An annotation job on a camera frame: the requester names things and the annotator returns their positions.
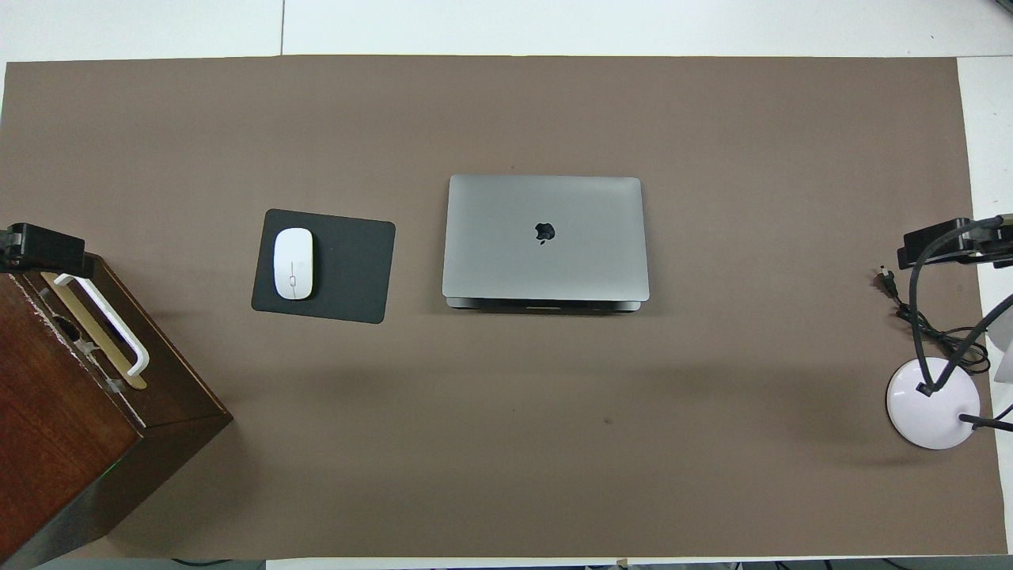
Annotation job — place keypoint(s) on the brown table mat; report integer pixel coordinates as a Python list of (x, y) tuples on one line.
[(791, 158)]

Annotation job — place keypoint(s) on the black mouse pad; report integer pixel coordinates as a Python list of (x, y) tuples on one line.
[(348, 261)]

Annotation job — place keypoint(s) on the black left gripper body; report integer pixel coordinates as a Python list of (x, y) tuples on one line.
[(4, 249)]

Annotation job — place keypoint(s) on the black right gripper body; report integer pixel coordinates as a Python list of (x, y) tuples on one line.
[(999, 255)]

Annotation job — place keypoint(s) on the white computer mouse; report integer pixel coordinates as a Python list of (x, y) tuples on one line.
[(293, 261)]

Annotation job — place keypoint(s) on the dark wooden box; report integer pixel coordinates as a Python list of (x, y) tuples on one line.
[(63, 419)]

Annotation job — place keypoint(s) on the white desk lamp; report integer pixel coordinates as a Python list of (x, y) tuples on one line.
[(934, 419)]

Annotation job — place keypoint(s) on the grey laptop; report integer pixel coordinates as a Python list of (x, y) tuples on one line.
[(514, 261)]

